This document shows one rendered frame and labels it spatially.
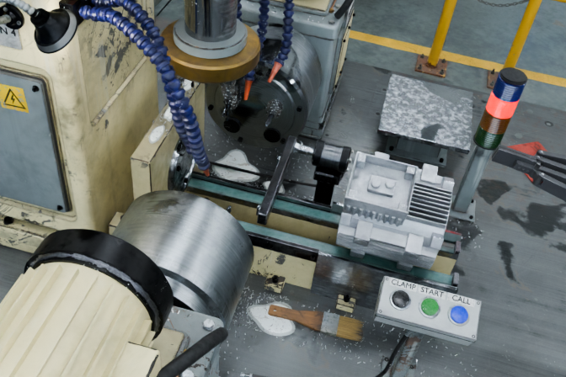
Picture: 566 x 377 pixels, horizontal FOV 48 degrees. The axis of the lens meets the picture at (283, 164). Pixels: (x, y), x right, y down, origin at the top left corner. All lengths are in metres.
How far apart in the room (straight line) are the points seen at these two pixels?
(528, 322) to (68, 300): 1.07
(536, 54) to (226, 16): 3.21
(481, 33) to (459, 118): 2.42
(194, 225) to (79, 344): 0.40
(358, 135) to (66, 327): 1.27
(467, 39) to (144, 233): 3.26
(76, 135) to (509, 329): 0.99
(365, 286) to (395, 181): 0.26
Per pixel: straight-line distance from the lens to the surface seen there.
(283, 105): 1.46
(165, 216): 1.07
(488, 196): 1.78
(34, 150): 1.26
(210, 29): 1.11
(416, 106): 1.80
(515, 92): 1.46
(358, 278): 1.37
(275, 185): 1.32
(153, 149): 1.22
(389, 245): 1.28
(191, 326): 0.95
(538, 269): 1.66
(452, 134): 1.74
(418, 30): 4.06
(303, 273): 1.41
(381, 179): 1.25
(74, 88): 1.13
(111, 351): 0.75
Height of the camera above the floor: 1.95
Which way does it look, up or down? 43 degrees down
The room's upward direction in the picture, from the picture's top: 7 degrees clockwise
